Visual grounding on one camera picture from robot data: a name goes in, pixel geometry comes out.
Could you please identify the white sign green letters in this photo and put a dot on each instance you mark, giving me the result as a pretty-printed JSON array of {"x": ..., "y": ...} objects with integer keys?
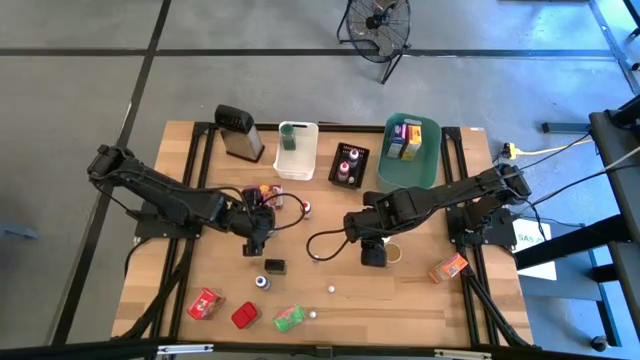
[{"x": 540, "y": 260}]

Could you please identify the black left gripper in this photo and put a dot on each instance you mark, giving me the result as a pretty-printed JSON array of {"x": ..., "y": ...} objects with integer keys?
[{"x": 247, "y": 222}]

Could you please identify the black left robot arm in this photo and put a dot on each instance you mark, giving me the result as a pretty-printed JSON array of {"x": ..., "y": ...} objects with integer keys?
[{"x": 175, "y": 200}]

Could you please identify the purple food colouring bottle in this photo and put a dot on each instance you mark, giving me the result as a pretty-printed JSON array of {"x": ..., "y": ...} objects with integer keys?
[{"x": 354, "y": 157}]

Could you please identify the white plastic bin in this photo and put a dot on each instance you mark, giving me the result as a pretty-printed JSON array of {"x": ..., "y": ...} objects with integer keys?
[{"x": 300, "y": 165}]

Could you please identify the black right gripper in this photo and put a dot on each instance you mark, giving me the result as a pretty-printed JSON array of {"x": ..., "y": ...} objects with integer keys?
[{"x": 375, "y": 226}]

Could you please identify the yellow Corn Pops box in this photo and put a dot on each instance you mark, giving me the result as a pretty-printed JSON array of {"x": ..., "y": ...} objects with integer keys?
[{"x": 412, "y": 144}]

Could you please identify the tan-lidded seasoning jar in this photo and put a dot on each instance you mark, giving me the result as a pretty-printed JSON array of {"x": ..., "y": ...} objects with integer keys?
[{"x": 395, "y": 253}]

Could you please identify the green Apple Jacks box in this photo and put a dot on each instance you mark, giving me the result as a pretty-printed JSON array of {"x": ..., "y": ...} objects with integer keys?
[{"x": 289, "y": 319}]

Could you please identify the blue Frosted Flakes box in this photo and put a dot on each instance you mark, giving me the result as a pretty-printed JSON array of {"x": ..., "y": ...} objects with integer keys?
[{"x": 396, "y": 142}]

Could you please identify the black front crossbar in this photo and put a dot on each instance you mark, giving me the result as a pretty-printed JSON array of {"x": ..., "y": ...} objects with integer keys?
[{"x": 100, "y": 350}]

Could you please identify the small red cereal box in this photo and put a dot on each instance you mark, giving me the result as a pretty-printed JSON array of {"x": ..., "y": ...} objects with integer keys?
[{"x": 205, "y": 303}]

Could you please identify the black aluminium rig frame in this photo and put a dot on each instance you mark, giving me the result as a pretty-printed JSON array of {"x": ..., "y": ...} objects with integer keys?
[{"x": 360, "y": 128}]

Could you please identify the grey floor bracket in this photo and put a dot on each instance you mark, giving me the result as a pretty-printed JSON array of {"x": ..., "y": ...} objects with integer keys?
[{"x": 22, "y": 233}]

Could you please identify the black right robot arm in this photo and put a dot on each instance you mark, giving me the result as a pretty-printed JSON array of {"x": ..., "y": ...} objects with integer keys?
[{"x": 450, "y": 192}]

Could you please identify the metal box grater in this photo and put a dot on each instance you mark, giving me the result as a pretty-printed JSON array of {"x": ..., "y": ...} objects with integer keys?
[{"x": 240, "y": 140}]

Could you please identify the red flip-top container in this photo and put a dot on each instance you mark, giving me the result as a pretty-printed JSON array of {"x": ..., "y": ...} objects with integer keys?
[{"x": 245, "y": 315}]

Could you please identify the pink food colouring bottle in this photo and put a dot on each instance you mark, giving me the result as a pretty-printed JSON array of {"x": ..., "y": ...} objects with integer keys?
[{"x": 343, "y": 172}]

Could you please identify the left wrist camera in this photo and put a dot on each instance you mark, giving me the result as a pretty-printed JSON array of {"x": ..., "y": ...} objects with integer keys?
[{"x": 266, "y": 223}]

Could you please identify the black floor fan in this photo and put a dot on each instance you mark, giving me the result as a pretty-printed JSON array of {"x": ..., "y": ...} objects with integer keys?
[{"x": 375, "y": 22}]

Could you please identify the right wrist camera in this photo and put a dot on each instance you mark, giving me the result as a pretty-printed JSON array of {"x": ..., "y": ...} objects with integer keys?
[{"x": 353, "y": 227}]

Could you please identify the black caster wheel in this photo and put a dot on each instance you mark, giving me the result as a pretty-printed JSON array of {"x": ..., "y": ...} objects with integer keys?
[{"x": 598, "y": 343}]

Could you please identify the blue-capped small bottle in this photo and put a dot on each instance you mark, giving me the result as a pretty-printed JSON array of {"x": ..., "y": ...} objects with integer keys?
[{"x": 262, "y": 283}]

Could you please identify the small orange box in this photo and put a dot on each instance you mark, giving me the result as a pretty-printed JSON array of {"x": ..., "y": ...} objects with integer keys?
[{"x": 447, "y": 268}]

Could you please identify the red food colouring bottle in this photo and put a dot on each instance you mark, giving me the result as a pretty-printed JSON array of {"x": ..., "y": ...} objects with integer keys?
[{"x": 306, "y": 206}]

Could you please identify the black slotted plastic basket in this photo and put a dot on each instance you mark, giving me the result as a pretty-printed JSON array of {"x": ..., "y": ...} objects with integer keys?
[{"x": 362, "y": 177}]

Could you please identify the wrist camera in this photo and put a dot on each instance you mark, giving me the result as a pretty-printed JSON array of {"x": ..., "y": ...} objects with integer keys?
[
  {"x": 353, "y": 227},
  {"x": 266, "y": 223}
]

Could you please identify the pink cereal box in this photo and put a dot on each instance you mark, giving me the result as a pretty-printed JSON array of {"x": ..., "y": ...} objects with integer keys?
[{"x": 272, "y": 192}]

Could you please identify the white-lidded seasoning jar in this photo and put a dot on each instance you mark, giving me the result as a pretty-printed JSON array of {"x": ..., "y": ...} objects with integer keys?
[{"x": 386, "y": 241}]

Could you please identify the green-lidded spice jar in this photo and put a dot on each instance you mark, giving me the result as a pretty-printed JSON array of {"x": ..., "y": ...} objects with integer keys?
[{"x": 287, "y": 140}]

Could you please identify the teal plastic bin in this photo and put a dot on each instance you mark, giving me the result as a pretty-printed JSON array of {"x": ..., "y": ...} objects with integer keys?
[{"x": 425, "y": 175}]

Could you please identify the black work desk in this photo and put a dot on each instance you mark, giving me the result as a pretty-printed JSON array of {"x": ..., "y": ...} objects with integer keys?
[{"x": 615, "y": 150}]

